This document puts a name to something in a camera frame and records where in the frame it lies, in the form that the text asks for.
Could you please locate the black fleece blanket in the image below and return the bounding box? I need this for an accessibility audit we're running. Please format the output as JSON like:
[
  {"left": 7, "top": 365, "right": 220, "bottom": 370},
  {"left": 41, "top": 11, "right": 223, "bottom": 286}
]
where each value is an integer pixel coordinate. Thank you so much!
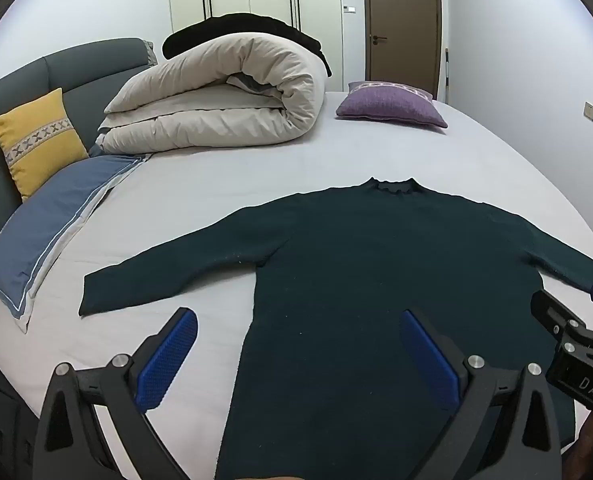
[{"left": 161, "top": 12, "right": 333, "bottom": 78}]

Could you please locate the rolled beige duvet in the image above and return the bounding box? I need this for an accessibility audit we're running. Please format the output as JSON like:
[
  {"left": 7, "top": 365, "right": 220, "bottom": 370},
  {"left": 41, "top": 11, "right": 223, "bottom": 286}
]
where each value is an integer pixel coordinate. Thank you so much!
[{"left": 96, "top": 31, "right": 327, "bottom": 156}]

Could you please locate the brown door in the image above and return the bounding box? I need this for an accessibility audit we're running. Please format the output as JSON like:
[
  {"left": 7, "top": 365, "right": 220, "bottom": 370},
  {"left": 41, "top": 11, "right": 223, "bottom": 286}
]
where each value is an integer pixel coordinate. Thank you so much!
[{"left": 361, "top": 0, "right": 443, "bottom": 101}]

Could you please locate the purple knitted cushion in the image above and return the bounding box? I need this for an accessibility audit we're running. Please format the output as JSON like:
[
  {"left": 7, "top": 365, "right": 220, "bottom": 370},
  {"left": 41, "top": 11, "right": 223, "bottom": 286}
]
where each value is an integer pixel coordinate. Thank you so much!
[{"left": 335, "top": 81, "right": 449, "bottom": 130}]

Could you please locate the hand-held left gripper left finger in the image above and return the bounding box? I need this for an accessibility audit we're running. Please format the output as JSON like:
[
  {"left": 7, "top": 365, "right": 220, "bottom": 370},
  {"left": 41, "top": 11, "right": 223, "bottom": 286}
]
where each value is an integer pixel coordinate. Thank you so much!
[{"left": 34, "top": 306, "right": 200, "bottom": 480}]

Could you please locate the yellow cushion with patterned band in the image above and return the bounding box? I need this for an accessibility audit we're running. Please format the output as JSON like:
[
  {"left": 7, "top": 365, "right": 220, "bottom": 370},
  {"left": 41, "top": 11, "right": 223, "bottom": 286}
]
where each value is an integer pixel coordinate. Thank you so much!
[{"left": 0, "top": 87, "right": 90, "bottom": 204}]

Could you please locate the person's right forearm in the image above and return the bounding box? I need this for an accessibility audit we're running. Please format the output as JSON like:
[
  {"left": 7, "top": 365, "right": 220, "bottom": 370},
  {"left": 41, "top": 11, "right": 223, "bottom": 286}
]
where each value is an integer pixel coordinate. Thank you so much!
[{"left": 565, "top": 407, "right": 593, "bottom": 480}]

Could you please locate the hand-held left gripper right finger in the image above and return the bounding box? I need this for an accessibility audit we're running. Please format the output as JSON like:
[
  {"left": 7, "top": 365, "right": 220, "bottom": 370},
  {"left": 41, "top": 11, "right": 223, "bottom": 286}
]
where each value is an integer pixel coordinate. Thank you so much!
[{"left": 399, "top": 308, "right": 562, "bottom": 480}]

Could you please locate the dark green sweater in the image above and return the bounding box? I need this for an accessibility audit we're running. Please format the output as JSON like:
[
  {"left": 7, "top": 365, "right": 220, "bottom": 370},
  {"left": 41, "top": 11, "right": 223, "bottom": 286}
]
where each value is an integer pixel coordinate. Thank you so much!
[{"left": 79, "top": 176, "right": 593, "bottom": 480}]

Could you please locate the blue pillow with white trim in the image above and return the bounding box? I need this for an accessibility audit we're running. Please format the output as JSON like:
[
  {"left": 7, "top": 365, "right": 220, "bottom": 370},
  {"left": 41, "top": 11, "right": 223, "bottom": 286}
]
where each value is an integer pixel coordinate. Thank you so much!
[{"left": 0, "top": 152, "right": 152, "bottom": 335}]

